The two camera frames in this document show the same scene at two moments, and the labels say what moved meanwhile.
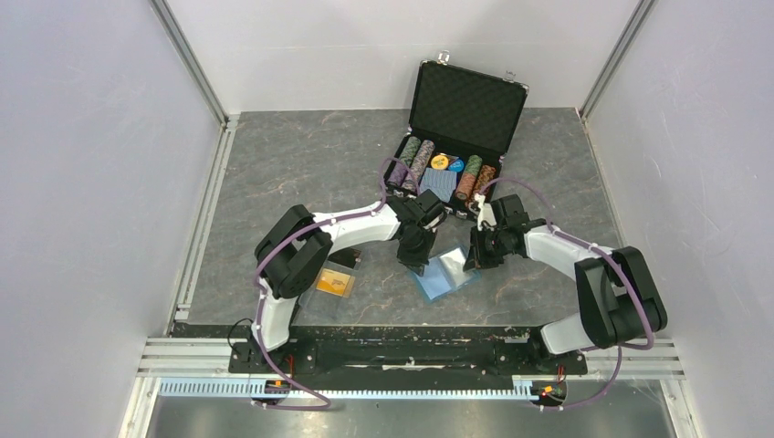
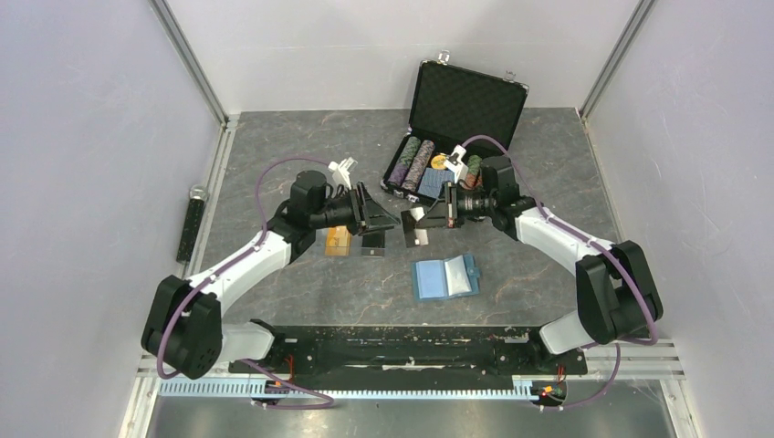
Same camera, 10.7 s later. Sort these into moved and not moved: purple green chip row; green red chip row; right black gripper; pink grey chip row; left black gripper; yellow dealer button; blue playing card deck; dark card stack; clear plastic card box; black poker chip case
Moved: left black gripper; right black gripper; clear plastic card box; dark card stack
Not moved: black poker chip case; blue playing card deck; pink grey chip row; yellow dealer button; green red chip row; purple green chip row
